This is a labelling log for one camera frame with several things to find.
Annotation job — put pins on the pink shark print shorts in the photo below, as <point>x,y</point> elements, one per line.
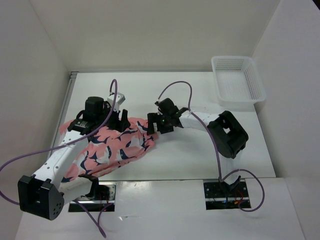
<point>111,149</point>

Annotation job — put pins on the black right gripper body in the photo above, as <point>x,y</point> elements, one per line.
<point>164,118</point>

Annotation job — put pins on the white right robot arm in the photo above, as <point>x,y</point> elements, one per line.
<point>228,137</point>

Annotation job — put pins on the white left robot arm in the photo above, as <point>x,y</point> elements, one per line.
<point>44,193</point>

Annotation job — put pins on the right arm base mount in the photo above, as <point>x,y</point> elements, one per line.
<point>219,196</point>

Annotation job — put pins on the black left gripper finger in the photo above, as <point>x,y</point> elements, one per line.
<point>124,122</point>
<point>114,124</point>

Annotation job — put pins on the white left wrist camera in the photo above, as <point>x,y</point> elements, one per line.
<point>116,100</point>

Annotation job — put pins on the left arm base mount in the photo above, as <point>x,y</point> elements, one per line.
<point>104,197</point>

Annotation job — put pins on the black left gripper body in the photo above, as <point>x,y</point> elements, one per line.
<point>101,118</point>

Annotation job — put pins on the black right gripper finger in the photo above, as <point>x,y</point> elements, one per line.
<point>151,119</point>
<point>164,128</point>

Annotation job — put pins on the white plastic basket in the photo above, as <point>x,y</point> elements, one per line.
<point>238,82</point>

